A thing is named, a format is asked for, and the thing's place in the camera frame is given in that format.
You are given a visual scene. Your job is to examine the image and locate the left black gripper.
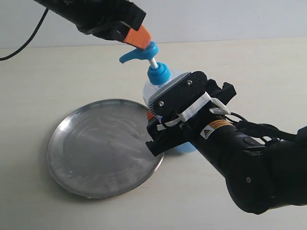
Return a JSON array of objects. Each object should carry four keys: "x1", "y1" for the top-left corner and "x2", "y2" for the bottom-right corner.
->
[{"x1": 37, "y1": 0, "x2": 152, "y2": 49}]

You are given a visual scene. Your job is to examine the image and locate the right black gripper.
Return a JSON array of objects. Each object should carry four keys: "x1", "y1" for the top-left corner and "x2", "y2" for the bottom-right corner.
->
[{"x1": 145, "y1": 79, "x2": 236, "y2": 157}]

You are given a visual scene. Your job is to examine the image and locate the blue pump soap bottle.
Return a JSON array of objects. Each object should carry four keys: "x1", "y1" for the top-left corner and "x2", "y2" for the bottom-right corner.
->
[{"x1": 119, "y1": 41, "x2": 196, "y2": 152}]

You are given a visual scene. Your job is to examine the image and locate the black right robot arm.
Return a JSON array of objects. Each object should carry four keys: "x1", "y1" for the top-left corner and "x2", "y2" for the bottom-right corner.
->
[{"x1": 146, "y1": 78, "x2": 307, "y2": 214}]

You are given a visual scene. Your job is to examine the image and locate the round steel plate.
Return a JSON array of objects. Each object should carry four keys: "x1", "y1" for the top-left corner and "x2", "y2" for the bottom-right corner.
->
[{"x1": 46, "y1": 99, "x2": 164, "y2": 199}]

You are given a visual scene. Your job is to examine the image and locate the black camera box with heatsink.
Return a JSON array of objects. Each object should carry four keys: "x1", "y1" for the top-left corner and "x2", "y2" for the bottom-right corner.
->
[{"x1": 148, "y1": 71, "x2": 207, "y2": 117}]

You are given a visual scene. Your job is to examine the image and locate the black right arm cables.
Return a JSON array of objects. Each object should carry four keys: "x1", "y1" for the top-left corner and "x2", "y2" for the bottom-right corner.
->
[{"x1": 229, "y1": 112, "x2": 300, "y2": 147}]

